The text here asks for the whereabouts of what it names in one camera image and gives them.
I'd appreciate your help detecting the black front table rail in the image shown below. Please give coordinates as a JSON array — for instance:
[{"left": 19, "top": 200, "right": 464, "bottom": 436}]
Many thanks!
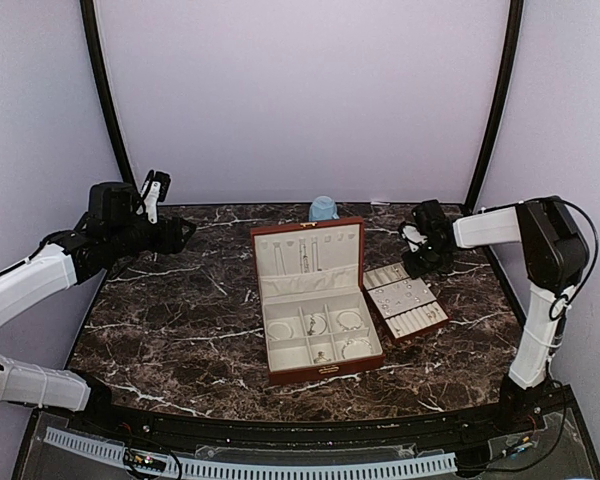
[{"left": 59, "top": 394, "right": 576, "bottom": 459}]

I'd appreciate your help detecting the silver bangle bracelet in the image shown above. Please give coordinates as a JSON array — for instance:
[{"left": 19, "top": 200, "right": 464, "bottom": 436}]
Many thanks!
[{"left": 267, "top": 320, "right": 296, "bottom": 341}]

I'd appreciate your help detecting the black left corner post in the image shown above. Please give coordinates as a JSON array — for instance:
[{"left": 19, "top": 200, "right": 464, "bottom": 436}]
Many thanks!
[{"left": 79, "top": 0, "right": 137, "bottom": 187}]

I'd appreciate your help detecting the light blue upside-down mug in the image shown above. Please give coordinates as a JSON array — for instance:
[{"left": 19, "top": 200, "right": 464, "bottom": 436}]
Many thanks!
[{"left": 309, "top": 195, "right": 339, "bottom": 222}]

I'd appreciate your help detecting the black right corner post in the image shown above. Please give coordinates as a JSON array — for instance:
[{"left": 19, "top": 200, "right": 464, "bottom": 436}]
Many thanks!
[{"left": 463, "top": 0, "right": 524, "bottom": 212}]

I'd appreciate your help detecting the black corner post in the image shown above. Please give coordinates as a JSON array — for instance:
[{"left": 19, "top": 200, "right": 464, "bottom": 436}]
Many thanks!
[
  {"left": 463, "top": 0, "right": 524, "bottom": 212},
  {"left": 79, "top": 0, "right": 137, "bottom": 187}
]

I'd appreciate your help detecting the brown jewelry box cream lining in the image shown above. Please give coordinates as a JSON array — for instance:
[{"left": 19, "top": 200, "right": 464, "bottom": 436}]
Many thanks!
[{"left": 251, "top": 217, "right": 385, "bottom": 385}]

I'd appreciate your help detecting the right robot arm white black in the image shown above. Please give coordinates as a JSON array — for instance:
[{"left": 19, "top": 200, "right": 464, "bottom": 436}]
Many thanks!
[{"left": 398, "top": 196, "right": 598, "bottom": 434}]

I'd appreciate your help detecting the brown jewelry tray cream lining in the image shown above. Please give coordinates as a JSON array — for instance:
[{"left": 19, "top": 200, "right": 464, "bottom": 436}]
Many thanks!
[{"left": 363, "top": 263, "right": 450, "bottom": 344}]

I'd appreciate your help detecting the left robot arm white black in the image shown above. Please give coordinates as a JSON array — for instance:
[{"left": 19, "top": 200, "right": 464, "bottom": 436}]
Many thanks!
[{"left": 0, "top": 171, "right": 196, "bottom": 436}]

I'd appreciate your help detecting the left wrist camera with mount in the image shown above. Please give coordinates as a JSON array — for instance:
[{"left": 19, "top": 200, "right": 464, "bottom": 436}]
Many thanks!
[{"left": 137, "top": 170, "right": 171, "bottom": 224}]

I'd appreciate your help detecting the white slotted cable duct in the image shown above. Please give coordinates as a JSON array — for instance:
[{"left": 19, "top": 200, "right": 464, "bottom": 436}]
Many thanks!
[{"left": 43, "top": 427, "right": 457, "bottom": 479}]

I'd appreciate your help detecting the small circuit board with leds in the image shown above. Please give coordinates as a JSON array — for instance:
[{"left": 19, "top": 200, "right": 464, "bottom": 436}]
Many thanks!
[{"left": 123, "top": 449, "right": 167, "bottom": 472}]

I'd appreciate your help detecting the small silver earring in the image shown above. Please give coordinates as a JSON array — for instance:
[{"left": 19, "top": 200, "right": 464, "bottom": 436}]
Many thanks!
[{"left": 314, "top": 351, "right": 331, "bottom": 363}]

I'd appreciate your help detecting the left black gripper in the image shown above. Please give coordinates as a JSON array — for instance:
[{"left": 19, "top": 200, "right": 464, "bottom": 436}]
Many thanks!
[{"left": 107, "top": 212, "right": 196, "bottom": 259}]

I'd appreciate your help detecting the silver bracelet back compartment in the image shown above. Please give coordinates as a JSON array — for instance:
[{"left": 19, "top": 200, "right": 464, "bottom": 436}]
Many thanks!
[{"left": 335, "top": 310, "right": 366, "bottom": 331}]

